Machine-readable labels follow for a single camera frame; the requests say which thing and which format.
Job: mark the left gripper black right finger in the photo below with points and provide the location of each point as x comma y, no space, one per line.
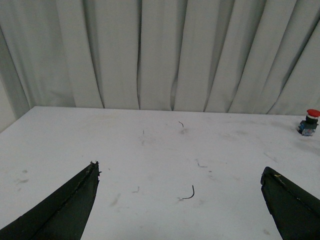
295,211

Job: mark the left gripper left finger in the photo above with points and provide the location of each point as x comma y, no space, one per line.
62,215

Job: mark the red push button switch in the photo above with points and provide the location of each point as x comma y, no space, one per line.
308,126

